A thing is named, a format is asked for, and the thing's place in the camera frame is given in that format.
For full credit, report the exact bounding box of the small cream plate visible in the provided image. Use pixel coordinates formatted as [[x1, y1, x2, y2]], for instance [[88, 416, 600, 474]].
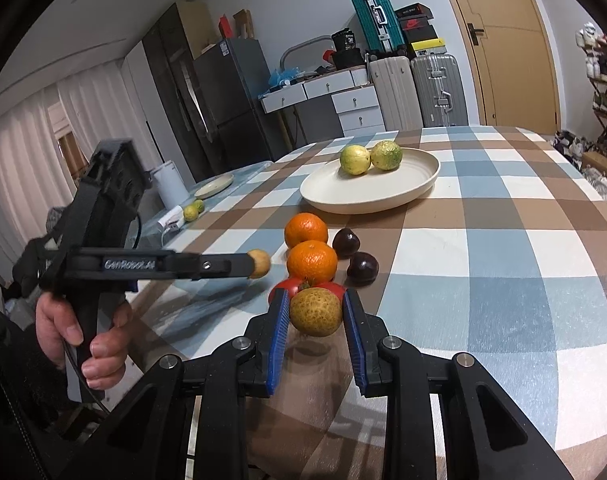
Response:
[[194, 172, 235, 199]]

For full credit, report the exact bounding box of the white kettle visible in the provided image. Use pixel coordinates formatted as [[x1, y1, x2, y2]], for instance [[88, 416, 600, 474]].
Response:
[[151, 160, 189, 206]]

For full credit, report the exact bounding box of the silver suitcase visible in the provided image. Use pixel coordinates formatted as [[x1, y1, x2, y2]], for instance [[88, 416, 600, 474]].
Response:
[[410, 53, 470, 128]]

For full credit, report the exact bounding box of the grey arched metal frame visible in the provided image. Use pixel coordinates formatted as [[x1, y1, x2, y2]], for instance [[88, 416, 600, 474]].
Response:
[[280, 36, 334, 73]]

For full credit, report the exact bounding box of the blue plastic bag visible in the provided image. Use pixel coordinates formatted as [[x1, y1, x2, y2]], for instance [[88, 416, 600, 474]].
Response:
[[268, 67, 302, 88]]

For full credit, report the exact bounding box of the green bumpy citrus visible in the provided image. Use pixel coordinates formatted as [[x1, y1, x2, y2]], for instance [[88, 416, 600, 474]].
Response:
[[371, 140, 403, 171]]

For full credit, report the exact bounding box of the pile of shoes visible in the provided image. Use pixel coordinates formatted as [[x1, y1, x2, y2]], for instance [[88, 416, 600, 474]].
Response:
[[553, 130, 584, 161]]

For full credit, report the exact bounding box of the wooden door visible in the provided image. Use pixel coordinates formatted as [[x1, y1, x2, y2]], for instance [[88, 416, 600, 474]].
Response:
[[431, 0, 564, 136]]

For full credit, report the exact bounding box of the orange mandarin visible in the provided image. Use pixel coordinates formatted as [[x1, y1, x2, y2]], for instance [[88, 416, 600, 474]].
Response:
[[284, 212, 329, 250], [286, 240, 339, 283]]

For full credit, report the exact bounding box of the red tomato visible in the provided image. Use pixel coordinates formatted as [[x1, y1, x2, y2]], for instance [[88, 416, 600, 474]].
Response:
[[268, 277, 305, 306], [316, 281, 347, 303]]

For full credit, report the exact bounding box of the large cream plate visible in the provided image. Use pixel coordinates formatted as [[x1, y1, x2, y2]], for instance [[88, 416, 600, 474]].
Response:
[[300, 147, 441, 215]]

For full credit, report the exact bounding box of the teal suitcase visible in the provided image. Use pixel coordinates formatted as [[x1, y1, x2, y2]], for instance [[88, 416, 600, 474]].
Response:
[[348, 0, 407, 56]]

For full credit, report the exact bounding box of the plain black box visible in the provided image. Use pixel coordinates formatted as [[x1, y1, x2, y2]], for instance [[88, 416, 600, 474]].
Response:
[[402, 27, 440, 43]]

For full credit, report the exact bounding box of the dark tall cabinet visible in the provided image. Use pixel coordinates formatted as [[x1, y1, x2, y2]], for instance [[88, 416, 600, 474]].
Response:
[[141, 2, 224, 181]]

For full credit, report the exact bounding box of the grey refrigerator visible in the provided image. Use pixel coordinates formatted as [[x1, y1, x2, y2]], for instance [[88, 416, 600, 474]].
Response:
[[191, 37, 289, 163]]

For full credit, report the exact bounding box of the yellow black box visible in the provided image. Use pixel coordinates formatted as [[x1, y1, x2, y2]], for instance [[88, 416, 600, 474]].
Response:
[[411, 38, 445, 57]]

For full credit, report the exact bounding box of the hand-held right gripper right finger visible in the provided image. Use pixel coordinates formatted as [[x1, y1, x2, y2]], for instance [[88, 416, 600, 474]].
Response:
[[341, 287, 577, 480]]

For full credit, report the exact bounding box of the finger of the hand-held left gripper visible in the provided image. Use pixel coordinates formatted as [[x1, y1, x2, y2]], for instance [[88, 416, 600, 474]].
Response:
[[178, 251, 257, 281]]

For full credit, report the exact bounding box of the white curtain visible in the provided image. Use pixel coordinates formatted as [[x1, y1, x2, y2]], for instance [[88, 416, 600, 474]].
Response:
[[0, 65, 159, 281]]

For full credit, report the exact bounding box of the black red-logo shoe box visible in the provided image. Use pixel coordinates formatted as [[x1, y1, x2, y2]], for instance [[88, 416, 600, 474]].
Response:
[[397, 15, 434, 31]]

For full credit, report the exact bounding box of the person's left forearm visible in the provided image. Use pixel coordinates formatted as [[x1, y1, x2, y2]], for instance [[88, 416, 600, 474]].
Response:
[[0, 300, 69, 480]]

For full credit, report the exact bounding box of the white charger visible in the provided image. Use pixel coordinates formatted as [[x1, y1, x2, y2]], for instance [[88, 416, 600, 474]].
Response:
[[157, 205, 184, 235]]

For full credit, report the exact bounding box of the beige suitcase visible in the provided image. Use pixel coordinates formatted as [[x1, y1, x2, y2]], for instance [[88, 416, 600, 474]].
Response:
[[367, 56, 424, 132]]

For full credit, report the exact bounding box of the person's left hand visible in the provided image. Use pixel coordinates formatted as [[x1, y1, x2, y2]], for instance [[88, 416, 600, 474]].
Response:
[[35, 292, 134, 391]]

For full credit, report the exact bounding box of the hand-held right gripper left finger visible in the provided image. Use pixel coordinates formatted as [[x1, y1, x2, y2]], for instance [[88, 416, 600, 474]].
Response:
[[68, 287, 292, 480]]

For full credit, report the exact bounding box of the white drawer desk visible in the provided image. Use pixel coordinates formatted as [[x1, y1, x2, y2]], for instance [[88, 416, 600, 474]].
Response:
[[260, 67, 387, 151]]

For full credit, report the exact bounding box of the brown flat cardboard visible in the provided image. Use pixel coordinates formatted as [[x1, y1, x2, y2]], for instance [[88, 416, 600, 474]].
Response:
[[232, 9, 255, 40]]

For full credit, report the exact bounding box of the wooden window frame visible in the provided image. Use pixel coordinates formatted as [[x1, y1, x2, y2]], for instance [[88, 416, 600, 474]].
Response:
[[46, 102, 89, 181]]

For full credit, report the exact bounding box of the black printed box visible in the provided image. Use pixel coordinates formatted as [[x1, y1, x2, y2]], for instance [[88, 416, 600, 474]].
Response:
[[332, 28, 360, 52]]

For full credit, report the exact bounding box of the yellow guava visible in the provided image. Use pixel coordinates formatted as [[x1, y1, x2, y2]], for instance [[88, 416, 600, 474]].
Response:
[[339, 144, 372, 176]]

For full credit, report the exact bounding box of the large cardboard box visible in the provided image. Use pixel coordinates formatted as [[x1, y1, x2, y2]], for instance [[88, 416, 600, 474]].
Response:
[[176, 0, 219, 58]]

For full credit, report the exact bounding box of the dark purple plum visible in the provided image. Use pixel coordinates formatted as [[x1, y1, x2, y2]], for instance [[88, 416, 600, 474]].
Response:
[[346, 251, 380, 283], [332, 228, 361, 257]]

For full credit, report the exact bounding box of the shoe rack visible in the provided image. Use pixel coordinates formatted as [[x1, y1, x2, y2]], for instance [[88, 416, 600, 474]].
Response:
[[576, 22, 607, 206]]

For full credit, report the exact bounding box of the small cardboard box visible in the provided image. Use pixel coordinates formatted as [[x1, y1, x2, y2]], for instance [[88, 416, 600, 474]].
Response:
[[581, 152, 607, 186]]

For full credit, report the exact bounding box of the brown longan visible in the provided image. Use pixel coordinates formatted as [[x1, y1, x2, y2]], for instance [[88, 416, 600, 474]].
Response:
[[248, 249, 272, 279], [290, 286, 343, 338]]

